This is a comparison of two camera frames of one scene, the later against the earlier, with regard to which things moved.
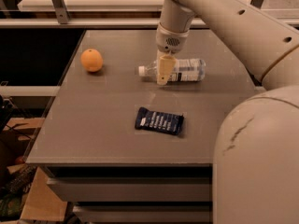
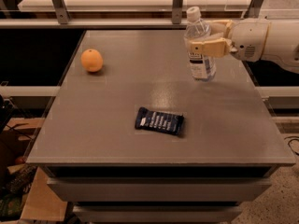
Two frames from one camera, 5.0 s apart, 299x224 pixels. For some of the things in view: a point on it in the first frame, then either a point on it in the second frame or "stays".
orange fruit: (92, 60) stays
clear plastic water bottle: (184, 70) → (201, 68)
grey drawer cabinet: (135, 193) stays
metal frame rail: (57, 18) stays
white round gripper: (170, 42) → (249, 38)
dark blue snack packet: (159, 121) stays
